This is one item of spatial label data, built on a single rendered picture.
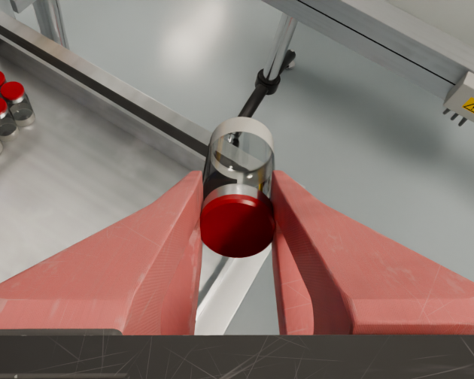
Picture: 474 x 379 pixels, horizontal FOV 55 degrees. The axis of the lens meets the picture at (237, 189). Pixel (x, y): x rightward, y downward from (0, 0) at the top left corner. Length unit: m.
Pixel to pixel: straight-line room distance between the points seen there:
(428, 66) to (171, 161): 0.92
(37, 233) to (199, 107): 1.22
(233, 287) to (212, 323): 0.04
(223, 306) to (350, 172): 1.24
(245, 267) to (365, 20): 0.92
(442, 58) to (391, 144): 0.57
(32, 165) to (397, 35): 0.98
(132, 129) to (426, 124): 1.53
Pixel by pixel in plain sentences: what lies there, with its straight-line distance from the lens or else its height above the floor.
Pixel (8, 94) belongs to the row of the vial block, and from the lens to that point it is 0.48.
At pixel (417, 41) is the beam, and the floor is 0.55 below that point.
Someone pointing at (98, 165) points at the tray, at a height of 0.88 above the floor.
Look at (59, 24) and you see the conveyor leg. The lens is 0.99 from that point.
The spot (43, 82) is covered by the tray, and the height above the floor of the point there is 0.88.
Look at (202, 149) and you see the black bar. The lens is 0.47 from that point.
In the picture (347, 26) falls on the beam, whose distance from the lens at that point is 1.29.
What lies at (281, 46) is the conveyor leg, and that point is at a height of 0.30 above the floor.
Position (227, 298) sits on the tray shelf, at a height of 0.88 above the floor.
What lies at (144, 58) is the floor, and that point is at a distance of 1.74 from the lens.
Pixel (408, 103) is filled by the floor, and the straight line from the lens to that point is 1.92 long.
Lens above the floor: 1.30
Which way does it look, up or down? 62 degrees down
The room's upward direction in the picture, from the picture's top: 21 degrees clockwise
